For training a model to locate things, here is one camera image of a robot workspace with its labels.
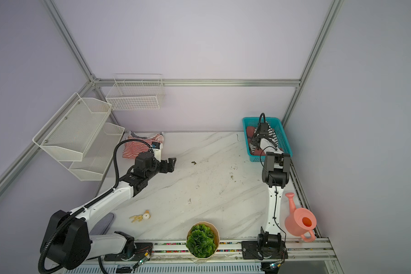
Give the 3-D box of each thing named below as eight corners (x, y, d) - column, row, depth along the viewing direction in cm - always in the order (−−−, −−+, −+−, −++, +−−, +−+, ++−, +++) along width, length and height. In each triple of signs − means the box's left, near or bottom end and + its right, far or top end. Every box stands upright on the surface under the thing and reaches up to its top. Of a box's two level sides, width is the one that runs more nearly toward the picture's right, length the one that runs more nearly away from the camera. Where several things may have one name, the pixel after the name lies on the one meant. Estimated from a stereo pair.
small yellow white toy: (132, 224, 83) (130, 223, 81) (131, 217, 85) (129, 215, 83) (150, 218, 85) (149, 216, 83) (149, 211, 87) (148, 209, 85)
